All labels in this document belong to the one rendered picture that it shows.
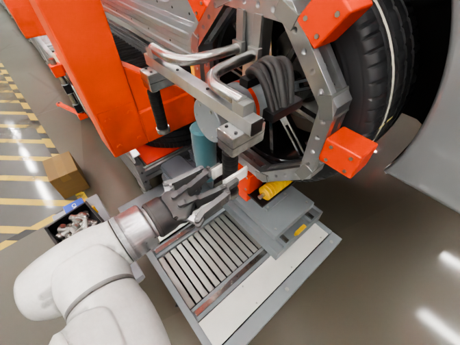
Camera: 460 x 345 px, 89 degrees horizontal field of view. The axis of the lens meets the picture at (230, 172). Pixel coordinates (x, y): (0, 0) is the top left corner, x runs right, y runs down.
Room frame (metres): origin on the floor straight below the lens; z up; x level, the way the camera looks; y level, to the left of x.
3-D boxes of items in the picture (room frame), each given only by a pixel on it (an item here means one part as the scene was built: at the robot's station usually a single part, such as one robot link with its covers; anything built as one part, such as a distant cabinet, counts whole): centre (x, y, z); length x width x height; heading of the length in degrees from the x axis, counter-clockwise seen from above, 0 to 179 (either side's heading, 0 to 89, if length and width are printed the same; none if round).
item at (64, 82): (1.71, 1.27, 0.30); 0.09 x 0.05 x 0.50; 40
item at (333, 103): (0.65, -0.07, 0.85); 0.54 x 0.07 x 0.54; 40
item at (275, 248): (0.76, -0.20, 0.13); 0.50 x 0.36 x 0.10; 40
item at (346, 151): (0.41, -0.28, 0.85); 0.09 x 0.08 x 0.07; 40
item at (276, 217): (0.76, -0.20, 0.32); 0.40 x 0.30 x 0.28; 40
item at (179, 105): (1.06, 0.23, 0.69); 0.52 x 0.17 x 0.35; 130
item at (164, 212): (0.26, 0.12, 0.83); 0.09 x 0.08 x 0.07; 130
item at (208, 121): (0.60, -0.01, 0.85); 0.21 x 0.14 x 0.14; 130
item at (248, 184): (0.67, -0.10, 0.48); 0.16 x 0.12 x 0.17; 130
